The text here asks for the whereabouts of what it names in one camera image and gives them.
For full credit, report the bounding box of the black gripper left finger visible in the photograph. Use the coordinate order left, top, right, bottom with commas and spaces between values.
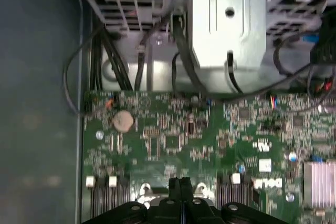
81, 178, 182, 224

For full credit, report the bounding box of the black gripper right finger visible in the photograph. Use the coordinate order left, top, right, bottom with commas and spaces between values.
181, 178, 288, 224

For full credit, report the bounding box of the green motherboard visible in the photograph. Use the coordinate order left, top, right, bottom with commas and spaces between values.
82, 89, 336, 224

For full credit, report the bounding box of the round coin battery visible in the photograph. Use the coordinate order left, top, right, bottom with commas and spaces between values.
112, 110, 135, 132

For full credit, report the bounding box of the silver chipset heatsink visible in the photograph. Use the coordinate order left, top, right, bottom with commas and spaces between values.
303, 161, 336, 208

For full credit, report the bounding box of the silver metal drive cage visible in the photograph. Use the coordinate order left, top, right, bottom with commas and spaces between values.
78, 0, 336, 93

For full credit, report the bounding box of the black open PC case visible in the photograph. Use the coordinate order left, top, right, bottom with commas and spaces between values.
0, 0, 336, 224

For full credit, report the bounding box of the dark brown cable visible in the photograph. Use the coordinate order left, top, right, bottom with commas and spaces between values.
135, 22, 148, 91

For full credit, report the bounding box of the short black cable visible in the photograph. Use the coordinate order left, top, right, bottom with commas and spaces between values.
225, 52, 244, 94

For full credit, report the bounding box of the black power cable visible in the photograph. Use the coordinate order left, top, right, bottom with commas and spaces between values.
89, 23, 133, 92

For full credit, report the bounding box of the black flat cable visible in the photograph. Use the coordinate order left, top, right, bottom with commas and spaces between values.
172, 11, 208, 96

